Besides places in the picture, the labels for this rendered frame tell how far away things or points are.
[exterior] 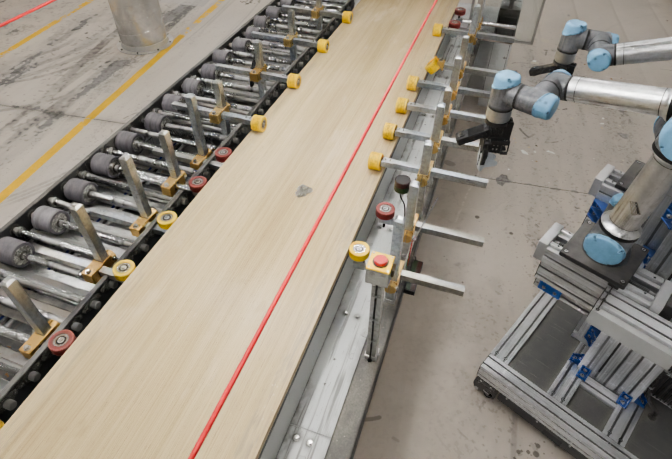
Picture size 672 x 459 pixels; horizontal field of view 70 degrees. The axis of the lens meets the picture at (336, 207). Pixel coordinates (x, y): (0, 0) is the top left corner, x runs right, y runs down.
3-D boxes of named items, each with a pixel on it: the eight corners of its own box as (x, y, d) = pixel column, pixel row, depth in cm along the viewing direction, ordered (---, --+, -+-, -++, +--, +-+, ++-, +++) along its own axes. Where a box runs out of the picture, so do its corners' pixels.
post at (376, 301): (379, 351, 176) (388, 273, 146) (375, 362, 173) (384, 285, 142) (367, 347, 178) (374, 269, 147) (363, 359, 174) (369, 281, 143)
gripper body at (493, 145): (506, 157, 158) (515, 126, 150) (479, 155, 159) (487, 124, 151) (503, 143, 164) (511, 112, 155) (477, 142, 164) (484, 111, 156)
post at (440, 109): (431, 184, 246) (446, 101, 213) (430, 188, 244) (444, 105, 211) (424, 182, 247) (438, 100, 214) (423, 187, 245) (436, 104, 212)
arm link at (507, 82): (517, 84, 138) (490, 74, 142) (508, 117, 146) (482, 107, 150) (529, 74, 142) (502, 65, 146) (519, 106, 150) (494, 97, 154)
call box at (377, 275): (393, 272, 147) (395, 255, 141) (387, 290, 142) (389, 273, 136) (371, 266, 148) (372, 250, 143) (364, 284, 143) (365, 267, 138)
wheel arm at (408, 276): (463, 291, 184) (465, 284, 181) (462, 298, 182) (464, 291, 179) (354, 262, 195) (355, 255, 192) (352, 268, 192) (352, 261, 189)
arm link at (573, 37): (590, 28, 175) (565, 24, 178) (579, 56, 183) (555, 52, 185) (590, 20, 181) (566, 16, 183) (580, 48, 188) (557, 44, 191)
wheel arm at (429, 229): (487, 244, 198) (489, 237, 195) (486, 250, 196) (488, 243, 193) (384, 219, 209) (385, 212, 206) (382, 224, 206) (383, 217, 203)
